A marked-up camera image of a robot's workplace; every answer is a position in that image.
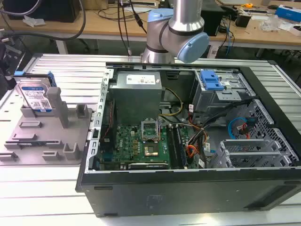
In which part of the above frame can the hard disk in blue carrier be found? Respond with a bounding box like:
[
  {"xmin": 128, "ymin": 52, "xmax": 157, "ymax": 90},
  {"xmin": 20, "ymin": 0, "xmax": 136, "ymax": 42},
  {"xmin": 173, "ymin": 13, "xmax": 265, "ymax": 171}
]
[{"xmin": 13, "ymin": 71, "xmax": 56, "ymax": 113}]

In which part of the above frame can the metal disk bay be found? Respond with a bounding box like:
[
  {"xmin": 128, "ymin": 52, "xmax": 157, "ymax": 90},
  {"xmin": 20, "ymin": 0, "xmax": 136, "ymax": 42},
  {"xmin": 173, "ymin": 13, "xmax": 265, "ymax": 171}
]
[{"xmin": 215, "ymin": 138, "xmax": 295, "ymax": 169}]

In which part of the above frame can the grey plastic parts rack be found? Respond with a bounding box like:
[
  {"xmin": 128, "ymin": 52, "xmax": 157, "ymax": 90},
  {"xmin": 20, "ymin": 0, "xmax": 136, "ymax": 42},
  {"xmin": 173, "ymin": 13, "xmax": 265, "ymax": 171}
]
[{"xmin": 0, "ymin": 86, "xmax": 95, "ymax": 166}]

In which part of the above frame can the black monitor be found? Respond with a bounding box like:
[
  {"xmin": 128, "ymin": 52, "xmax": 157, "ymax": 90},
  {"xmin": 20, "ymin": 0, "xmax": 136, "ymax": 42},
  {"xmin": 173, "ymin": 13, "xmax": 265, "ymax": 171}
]
[{"xmin": 1, "ymin": 0, "xmax": 81, "ymax": 23}]

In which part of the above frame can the wooden desk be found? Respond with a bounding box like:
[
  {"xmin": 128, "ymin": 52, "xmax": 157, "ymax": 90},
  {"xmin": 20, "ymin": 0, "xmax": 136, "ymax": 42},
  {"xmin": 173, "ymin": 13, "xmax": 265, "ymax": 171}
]
[
  {"xmin": 0, "ymin": 9, "xmax": 151, "ymax": 38},
  {"xmin": 206, "ymin": 4, "xmax": 301, "ymax": 47}
]

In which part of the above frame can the grey power supply unit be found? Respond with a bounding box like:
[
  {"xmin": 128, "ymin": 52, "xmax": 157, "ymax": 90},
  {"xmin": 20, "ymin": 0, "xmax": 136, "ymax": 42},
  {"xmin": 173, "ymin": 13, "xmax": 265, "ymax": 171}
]
[{"xmin": 107, "ymin": 70, "xmax": 166, "ymax": 121}]

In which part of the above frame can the green motherboard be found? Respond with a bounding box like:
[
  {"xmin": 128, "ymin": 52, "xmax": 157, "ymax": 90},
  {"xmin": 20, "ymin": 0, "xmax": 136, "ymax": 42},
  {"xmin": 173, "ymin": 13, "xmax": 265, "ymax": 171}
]
[{"xmin": 98, "ymin": 122, "xmax": 189, "ymax": 170}]

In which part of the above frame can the metal CPU socket cover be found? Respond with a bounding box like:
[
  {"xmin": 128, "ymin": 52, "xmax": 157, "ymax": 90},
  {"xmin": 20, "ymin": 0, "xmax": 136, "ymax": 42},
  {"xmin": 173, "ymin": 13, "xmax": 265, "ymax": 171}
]
[{"xmin": 140, "ymin": 119, "xmax": 161, "ymax": 143}]

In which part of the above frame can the CPU socket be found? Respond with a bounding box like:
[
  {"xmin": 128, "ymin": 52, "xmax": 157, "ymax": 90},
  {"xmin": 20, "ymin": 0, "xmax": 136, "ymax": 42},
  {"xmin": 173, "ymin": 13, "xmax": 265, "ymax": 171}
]
[{"xmin": 143, "ymin": 145, "xmax": 160, "ymax": 158}]

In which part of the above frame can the black expansion slot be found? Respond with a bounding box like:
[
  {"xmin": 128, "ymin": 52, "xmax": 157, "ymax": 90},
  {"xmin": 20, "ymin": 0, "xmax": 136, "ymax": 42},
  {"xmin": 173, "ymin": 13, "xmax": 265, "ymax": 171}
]
[{"xmin": 128, "ymin": 162, "xmax": 170, "ymax": 170}]

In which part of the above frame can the black RAM slot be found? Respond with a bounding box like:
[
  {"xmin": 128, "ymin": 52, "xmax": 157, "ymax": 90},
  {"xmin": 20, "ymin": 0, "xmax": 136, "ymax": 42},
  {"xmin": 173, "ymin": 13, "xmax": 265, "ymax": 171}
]
[
  {"xmin": 173, "ymin": 124, "xmax": 186, "ymax": 169},
  {"xmin": 166, "ymin": 124, "xmax": 179, "ymax": 169}
]

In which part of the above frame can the blue drive bay latch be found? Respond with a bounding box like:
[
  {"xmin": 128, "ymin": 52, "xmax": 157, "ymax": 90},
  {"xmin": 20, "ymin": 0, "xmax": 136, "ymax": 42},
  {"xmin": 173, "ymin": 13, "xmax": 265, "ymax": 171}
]
[{"xmin": 199, "ymin": 69, "xmax": 224, "ymax": 91}]

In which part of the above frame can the black open PC case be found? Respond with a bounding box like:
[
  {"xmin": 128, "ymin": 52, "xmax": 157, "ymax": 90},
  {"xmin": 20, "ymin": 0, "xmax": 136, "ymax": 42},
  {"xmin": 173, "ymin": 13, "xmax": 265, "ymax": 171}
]
[{"xmin": 75, "ymin": 60, "xmax": 301, "ymax": 218}]

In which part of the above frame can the black desktop computer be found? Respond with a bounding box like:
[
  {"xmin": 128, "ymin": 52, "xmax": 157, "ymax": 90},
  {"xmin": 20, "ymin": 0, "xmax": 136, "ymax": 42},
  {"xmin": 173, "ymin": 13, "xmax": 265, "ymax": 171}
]
[{"xmin": 200, "ymin": 1, "xmax": 227, "ymax": 37}]

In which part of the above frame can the metal optical drive cage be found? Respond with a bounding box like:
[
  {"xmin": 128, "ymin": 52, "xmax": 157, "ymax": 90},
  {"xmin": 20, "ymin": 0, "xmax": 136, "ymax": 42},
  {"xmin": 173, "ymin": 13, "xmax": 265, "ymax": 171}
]
[{"xmin": 190, "ymin": 70, "xmax": 256, "ymax": 114}]

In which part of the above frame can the small black box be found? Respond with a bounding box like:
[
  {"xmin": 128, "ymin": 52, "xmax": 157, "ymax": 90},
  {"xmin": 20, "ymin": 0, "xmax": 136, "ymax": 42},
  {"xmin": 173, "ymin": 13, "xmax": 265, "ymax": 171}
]
[{"xmin": 235, "ymin": 11, "xmax": 253, "ymax": 28}]

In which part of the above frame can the clear plastic bag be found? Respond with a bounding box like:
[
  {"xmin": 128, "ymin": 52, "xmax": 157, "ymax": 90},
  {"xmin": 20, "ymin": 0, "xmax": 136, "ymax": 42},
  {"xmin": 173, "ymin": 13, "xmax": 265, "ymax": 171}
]
[{"xmin": 260, "ymin": 14, "xmax": 284, "ymax": 32}]

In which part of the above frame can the blue cardboard box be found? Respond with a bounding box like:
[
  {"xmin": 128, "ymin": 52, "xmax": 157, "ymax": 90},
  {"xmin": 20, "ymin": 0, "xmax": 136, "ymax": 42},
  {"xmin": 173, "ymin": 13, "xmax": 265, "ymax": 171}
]
[{"xmin": 274, "ymin": 4, "xmax": 301, "ymax": 24}]

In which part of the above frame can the thick grey cable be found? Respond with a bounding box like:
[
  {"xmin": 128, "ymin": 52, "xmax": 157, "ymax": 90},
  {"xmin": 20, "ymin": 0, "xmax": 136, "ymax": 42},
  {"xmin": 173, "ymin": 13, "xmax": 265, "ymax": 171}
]
[{"xmin": 0, "ymin": 0, "xmax": 86, "ymax": 41}]

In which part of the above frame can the thin black hanging cable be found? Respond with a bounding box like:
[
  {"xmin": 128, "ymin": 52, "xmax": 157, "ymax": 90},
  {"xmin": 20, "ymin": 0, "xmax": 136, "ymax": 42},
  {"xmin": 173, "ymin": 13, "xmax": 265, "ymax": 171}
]
[{"xmin": 117, "ymin": 0, "xmax": 148, "ymax": 57}]

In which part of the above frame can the yellow power wire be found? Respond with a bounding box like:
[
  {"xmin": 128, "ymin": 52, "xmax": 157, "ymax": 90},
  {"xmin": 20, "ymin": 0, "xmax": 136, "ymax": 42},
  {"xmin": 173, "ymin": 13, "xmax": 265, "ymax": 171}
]
[{"xmin": 158, "ymin": 87, "xmax": 184, "ymax": 117}]

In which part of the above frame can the orange red wire bundle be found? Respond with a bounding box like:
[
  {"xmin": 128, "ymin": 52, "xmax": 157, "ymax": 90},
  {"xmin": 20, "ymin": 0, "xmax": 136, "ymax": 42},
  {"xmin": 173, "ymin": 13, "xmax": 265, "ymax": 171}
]
[{"xmin": 185, "ymin": 131, "xmax": 210, "ymax": 158}]

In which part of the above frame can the black wire bundle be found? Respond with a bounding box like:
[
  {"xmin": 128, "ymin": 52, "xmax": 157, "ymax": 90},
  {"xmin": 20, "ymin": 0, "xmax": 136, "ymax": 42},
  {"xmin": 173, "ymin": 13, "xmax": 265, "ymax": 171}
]
[{"xmin": 188, "ymin": 97, "xmax": 254, "ymax": 142}]

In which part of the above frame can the thin blue cable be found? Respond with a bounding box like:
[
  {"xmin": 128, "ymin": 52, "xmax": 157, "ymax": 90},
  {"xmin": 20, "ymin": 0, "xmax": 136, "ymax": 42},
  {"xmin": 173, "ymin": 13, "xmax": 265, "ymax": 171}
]
[{"xmin": 225, "ymin": 22, "xmax": 236, "ymax": 57}]

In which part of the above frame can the blue data wire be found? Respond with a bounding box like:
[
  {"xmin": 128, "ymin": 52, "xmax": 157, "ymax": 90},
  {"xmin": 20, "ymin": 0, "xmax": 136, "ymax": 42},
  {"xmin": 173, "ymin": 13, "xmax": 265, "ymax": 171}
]
[{"xmin": 228, "ymin": 116, "xmax": 256, "ymax": 140}]

